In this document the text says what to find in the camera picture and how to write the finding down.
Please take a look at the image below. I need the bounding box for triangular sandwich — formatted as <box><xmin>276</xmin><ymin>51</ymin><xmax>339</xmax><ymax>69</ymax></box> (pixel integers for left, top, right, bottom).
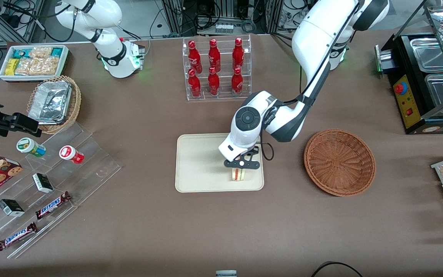
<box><xmin>229</xmin><ymin>168</ymin><xmax>247</xmax><ymax>182</ymax></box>

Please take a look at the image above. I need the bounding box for aluminium foil tray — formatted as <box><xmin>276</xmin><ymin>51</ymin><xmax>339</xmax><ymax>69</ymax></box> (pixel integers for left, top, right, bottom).
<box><xmin>28</xmin><ymin>80</ymin><xmax>73</xmax><ymax>125</ymax></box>

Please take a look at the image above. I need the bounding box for cream plastic tray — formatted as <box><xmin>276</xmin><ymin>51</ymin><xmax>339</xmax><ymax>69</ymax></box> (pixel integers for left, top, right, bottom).
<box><xmin>175</xmin><ymin>132</ymin><xmax>265</xmax><ymax>193</ymax></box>

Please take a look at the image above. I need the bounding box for wicker basket with foil trays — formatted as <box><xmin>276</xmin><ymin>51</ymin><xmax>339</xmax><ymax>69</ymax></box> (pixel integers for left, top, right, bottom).
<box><xmin>26</xmin><ymin>75</ymin><xmax>82</xmax><ymax>135</ymax></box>

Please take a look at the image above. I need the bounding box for round brown wicker basket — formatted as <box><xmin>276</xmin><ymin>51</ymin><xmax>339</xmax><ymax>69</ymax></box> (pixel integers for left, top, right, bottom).
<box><xmin>303</xmin><ymin>128</ymin><xmax>376</xmax><ymax>197</ymax></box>

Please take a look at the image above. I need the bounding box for green lid snack cup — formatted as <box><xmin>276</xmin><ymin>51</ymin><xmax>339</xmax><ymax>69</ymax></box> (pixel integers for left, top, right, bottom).
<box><xmin>16</xmin><ymin>137</ymin><xmax>47</xmax><ymax>158</ymax></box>

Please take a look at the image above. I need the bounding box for white plastic snack bin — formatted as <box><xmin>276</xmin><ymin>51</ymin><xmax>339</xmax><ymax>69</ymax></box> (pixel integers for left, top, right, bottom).
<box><xmin>0</xmin><ymin>45</ymin><xmax>70</xmax><ymax>83</ymax></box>

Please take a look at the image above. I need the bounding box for clear acrylic bottle rack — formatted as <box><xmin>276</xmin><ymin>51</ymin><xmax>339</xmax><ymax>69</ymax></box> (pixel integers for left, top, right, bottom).
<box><xmin>182</xmin><ymin>34</ymin><xmax>252</xmax><ymax>102</ymax></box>

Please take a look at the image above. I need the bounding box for yellow snack packet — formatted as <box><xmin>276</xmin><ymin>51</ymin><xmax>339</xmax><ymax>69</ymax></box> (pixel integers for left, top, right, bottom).
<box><xmin>5</xmin><ymin>58</ymin><xmax>20</xmax><ymax>76</ymax></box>

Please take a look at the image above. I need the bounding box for clear bag of biscuits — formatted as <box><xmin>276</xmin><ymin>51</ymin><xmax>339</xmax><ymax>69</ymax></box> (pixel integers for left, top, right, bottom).
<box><xmin>15</xmin><ymin>47</ymin><xmax>60</xmax><ymax>76</ymax></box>

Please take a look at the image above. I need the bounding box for red lid snack cup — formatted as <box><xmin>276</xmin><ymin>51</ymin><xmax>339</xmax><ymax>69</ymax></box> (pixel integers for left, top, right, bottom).
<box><xmin>59</xmin><ymin>145</ymin><xmax>85</xmax><ymax>165</ymax></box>

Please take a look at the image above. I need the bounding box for small black box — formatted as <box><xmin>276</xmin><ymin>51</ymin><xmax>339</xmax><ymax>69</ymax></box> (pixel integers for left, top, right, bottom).
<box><xmin>0</xmin><ymin>199</ymin><xmax>25</xmax><ymax>217</ymax></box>
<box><xmin>32</xmin><ymin>173</ymin><xmax>54</xmax><ymax>194</ymax></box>

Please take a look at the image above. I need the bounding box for red cola bottle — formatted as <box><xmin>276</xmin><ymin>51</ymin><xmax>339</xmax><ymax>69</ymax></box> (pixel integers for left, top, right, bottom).
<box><xmin>188</xmin><ymin>68</ymin><xmax>202</xmax><ymax>98</ymax></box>
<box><xmin>232</xmin><ymin>37</ymin><xmax>245</xmax><ymax>71</ymax></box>
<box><xmin>231</xmin><ymin>67</ymin><xmax>244</xmax><ymax>95</ymax></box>
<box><xmin>188</xmin><ymin>40</ymin><xmax>203</xmax><ymax>74</ymax></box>
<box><xmin>208</xmin><ymin>38</ymin><xmax>222</xmax><ymax>73</ymax></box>
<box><xmin>207</xmin><ymin>67</ymin><xmax>220</xmax><ymax>96</ymax></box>

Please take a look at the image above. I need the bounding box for clear acrylic stepped display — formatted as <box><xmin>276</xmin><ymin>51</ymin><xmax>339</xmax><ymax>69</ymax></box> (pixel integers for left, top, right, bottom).
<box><xmin>0</xmin><ymin>122</ymin><xmax>122</xmax><ymax>259</ymax></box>

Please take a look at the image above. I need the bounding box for Snickers chocolate bar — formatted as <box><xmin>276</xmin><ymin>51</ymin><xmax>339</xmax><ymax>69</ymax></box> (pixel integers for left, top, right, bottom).
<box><xmin>0</xmin><ymin>222</ymin><xmax>38</xmax><ymax>252</ymax></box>
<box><xmin>35</xmin><ymin>191</ymin><xmax>72</xmax><ymax>220</ymax></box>

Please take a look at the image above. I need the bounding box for black food warmer appliance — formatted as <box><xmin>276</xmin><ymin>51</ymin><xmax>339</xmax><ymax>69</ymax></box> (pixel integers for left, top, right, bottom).
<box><xmin>375</xmin><ymin>0</ymin><xmax>443</xmax><ymax>135</ymax></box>

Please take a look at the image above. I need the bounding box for black cable loop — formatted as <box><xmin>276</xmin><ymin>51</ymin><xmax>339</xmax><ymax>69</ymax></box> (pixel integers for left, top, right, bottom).
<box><xmin>310</xmin><ymin>261</ymin><xmax>365</xmax><ymax>277</ymax></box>

